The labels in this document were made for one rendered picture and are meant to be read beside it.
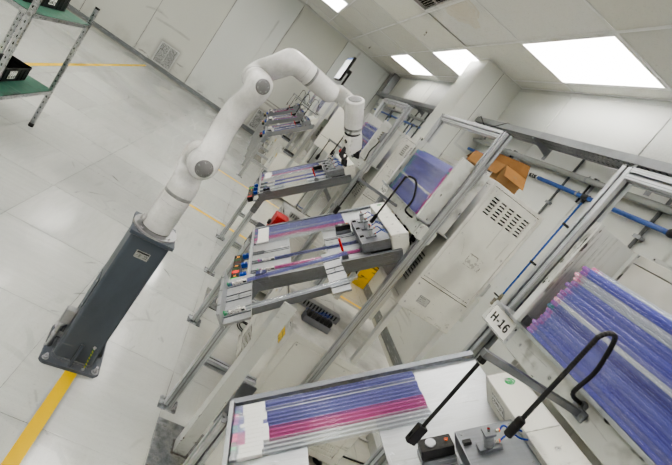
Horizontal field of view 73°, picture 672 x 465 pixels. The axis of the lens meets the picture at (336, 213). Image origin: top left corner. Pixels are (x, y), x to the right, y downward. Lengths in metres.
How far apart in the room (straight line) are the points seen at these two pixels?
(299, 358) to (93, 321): 0.91
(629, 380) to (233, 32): 10.20
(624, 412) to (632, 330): 0.17
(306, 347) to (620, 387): 1.47
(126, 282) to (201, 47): 8.98
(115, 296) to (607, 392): 1.77
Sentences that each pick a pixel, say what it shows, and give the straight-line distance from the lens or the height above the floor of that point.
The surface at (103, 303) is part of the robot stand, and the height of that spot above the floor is 0.34.
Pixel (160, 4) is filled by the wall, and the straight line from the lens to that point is 10.97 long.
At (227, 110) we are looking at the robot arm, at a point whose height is 1.30.
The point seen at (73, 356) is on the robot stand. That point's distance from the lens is 2.34.
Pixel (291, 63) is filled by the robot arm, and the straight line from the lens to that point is 1.86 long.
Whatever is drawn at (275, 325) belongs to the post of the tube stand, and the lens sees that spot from 1.85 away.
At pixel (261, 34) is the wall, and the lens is 10.68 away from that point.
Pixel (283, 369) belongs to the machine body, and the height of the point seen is 0.42.
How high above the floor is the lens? 1.54
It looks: 10 degrees down
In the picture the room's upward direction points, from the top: 37 degrees clockwise
